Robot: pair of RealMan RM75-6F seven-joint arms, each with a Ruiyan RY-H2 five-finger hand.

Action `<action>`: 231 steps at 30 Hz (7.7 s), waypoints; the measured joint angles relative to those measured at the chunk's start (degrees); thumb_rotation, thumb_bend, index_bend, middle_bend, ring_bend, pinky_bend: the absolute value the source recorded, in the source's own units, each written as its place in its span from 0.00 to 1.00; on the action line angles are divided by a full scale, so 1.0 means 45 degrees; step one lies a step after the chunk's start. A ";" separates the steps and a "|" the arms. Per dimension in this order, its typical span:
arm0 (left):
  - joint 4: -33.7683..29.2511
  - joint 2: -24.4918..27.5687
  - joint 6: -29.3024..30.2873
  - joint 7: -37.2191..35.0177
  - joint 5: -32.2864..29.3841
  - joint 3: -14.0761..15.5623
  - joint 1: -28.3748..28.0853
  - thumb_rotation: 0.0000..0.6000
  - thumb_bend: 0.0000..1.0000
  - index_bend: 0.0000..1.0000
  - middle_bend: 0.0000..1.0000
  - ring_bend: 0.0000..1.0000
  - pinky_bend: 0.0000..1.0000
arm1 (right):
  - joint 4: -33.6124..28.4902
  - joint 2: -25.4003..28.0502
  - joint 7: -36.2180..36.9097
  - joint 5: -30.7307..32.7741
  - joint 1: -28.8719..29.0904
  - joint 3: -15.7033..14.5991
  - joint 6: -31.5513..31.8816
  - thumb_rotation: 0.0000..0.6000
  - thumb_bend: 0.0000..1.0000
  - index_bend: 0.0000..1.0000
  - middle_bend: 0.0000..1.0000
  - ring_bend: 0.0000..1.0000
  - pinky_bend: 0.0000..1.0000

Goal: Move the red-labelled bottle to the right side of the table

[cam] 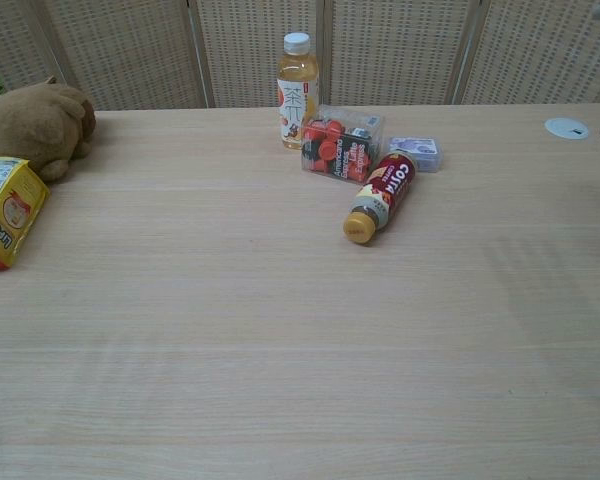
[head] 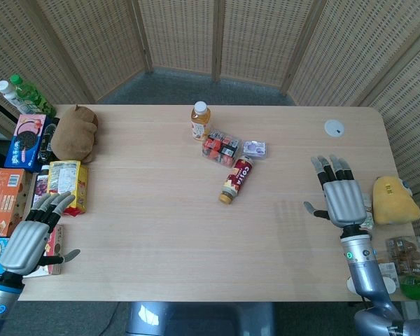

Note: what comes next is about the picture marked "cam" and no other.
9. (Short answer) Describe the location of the brown plush toy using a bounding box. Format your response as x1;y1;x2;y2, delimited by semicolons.
0;75;98;183

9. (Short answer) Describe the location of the Costa coffee bottle gold cap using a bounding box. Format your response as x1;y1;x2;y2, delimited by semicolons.
342;151;417;247

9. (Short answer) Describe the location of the woven folding screen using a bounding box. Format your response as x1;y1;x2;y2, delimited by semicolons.
0;0;600;110

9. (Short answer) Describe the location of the small purple clear box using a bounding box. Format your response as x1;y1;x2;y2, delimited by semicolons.
388;136;446;175

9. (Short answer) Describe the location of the clear box of capsules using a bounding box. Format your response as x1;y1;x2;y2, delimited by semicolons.
300;104;385;187

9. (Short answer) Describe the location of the orange tea bottle white cap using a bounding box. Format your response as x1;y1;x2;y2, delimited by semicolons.
276;32;321;151

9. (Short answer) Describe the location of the white round cable grommet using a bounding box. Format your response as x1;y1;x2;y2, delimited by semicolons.
544;117;592;141

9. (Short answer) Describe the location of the yellow Lipo snack bag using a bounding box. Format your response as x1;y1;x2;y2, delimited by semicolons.
0;155;51;274

